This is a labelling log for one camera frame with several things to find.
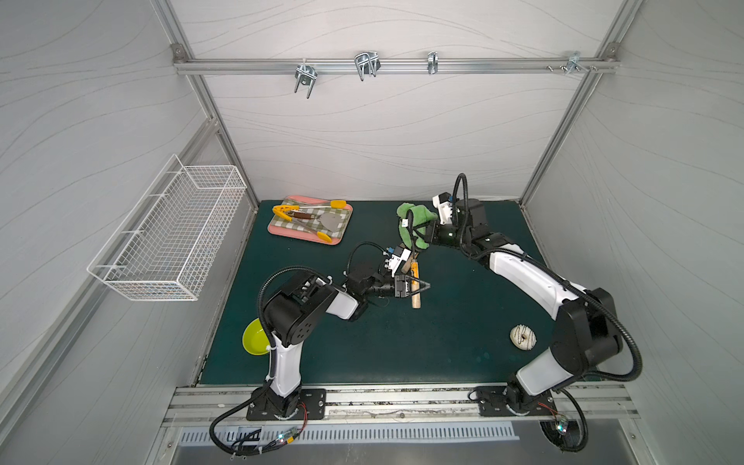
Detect small sickle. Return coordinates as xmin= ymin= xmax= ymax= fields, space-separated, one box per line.
xmin=411 ymin=261 xmax=422 ymax=309

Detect green and black rag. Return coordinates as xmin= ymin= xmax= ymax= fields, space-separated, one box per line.
xmin=396 ymin=203 xmax=439 ymax=251

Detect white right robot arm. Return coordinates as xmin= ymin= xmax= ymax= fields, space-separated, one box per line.
xmin=425 ymin=193 xmax=643 ymax=398

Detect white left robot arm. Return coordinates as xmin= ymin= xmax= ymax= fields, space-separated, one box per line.
xmin=257 ymin=265 xmax=430 ymax=404

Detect pink plastic tray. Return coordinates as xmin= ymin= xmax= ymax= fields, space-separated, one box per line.
xmin=266 ymin=195 xmax=354 ymax=246

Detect green checkered cloth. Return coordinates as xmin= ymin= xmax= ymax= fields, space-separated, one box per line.
xmin=272 ymin=198 xmax=354 ymax=241

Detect yellow-tipped steel tongs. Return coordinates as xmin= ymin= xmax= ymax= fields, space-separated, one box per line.
xmin=272 ymin=200 xmax=352 ymax=244

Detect white frosted donut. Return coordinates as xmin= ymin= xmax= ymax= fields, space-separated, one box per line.
xmin=510 ymin=325 xmax=537 ymax=352

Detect lime green bowl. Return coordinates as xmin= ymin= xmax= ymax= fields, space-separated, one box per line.
xmin=241 ymin=319 xmax=270 ymax=357

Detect small metal hook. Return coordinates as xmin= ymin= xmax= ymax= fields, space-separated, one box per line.
xmin=427 ymin=52 xmax=439 ymax=76

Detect middle metal hook clamp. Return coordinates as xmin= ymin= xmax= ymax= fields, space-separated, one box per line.
xmin=354 ymin=52 xmax=381 ymax=81

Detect metal hook clamp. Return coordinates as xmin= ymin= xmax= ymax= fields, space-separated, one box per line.
xmin=354 ymin=52 xmax=381 ymax=81
xmin=294 ymin=63 xmax=318 ymax=99

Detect left metal hook clamp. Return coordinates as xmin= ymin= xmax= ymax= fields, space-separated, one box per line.
xmin=294 ymin=63 xmax=318 ymax=99

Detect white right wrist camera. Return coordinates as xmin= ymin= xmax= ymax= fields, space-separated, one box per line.
xmin=432 ymin=192 xmax=456 ymax=225

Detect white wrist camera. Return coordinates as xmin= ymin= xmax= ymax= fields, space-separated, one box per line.
xmin=432 ymin=192 xmax=456 ymax=225
xmin=385 ymin=245 xmax=411 ymax=276

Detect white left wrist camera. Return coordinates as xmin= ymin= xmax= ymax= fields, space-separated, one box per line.
xmin=385 ymin=245 xmax=411 ymax=276

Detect wooden-handled steel spatula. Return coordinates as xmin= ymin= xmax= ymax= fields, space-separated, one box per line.
xmin=288 ymin=210 xmax=344 ymax=233

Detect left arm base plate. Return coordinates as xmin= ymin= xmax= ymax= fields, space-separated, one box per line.
xmin=246 ymin=387 xmax=327 ymax=422

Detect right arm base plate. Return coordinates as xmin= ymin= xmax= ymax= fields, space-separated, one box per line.
xmin=469 ymin=385 xmax=557 ymax=418

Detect right metal hook bracket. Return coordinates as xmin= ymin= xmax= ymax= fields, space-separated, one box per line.
xmin=546 ymin=52 xmax=599 ymax=76

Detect white wire basket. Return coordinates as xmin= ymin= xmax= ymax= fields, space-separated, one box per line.
xmin=87 ymin=154 xmax=246 ymax=302

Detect left black cable bundle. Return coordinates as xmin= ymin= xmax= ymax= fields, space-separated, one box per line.
xmin=207 ymin=394 xmax=309 ymax=457

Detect black cable bundle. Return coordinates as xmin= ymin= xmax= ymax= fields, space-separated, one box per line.
xmin=539 ymin=387 xmax=589 ymax=453
xmin=207 ymin=394 xmax=309 ymax=457

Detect right black cable bundle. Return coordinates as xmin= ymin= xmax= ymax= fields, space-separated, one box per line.
xmin=539 ymin=387 xmax=589 ymax=453

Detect aluminium top rail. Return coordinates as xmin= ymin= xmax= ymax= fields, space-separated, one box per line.
xmin=174 ymin=55 xmax=621 ymax=76

